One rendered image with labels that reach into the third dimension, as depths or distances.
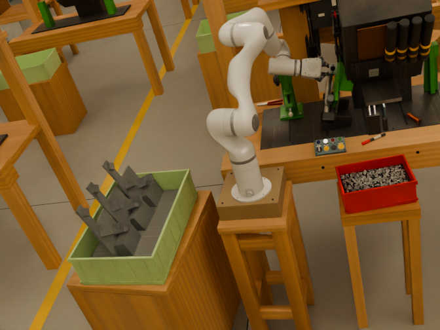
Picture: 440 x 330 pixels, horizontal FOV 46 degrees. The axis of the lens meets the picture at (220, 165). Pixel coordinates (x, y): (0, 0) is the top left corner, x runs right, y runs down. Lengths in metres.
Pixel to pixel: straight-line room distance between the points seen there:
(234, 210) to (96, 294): 0.75
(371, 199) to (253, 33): 0.88
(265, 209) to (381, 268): 1.11
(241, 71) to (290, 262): 0.91
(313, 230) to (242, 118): 1.54
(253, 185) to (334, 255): 1.14
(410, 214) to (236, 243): 0.79
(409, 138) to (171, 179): 1.19
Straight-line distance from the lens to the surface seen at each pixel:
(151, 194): 2.66
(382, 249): 3.36
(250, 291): 2.70
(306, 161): 2.61
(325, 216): 3.62
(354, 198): 2.35
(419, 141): 2.64
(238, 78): 2.23
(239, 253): 2.50
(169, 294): 2.34
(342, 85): 2.68
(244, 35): 2.28
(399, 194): 2.39
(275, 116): 3.00
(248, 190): 2.35
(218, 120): 2.21
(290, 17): 2.91
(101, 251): 2.55
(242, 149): 2.25
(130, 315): 2.55
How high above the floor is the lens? 2.39
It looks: 33 degrees down
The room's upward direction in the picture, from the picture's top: 17 degrees counter-clockwise
